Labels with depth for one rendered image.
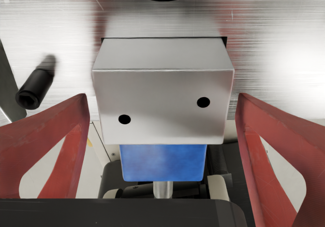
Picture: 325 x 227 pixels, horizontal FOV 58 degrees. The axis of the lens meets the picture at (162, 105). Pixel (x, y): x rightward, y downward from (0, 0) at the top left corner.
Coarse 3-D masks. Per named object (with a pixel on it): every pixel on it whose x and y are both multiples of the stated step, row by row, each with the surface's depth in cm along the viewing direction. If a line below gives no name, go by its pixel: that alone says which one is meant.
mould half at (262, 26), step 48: (0, 0) 11; (48, 0) 11; (96, 0) 11; (144, 0) 11; (192, 0) 11; (240, 0) 11; (288, 0) 11; (48, 48) 13; (96, 48) 13; (240, 48) 13; (288, 48) 13; (48, 96) 14; (288, 96) 14
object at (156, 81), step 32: (96, 64) 10; (128, 64) 10; (160, 64) 10; (192, 64) 10; (224, 64) 10; (96, 96) 11; (128, 96) 11; (160, 96) 11; (192, 96) 11; (224, 96) 11; (128, 128) 12; (160, 128) 12; (192, 128) 12; (224, 128) 12; (128, 160) 15; (160, 160) 15; (192, 160) 15; (160, 192) 17
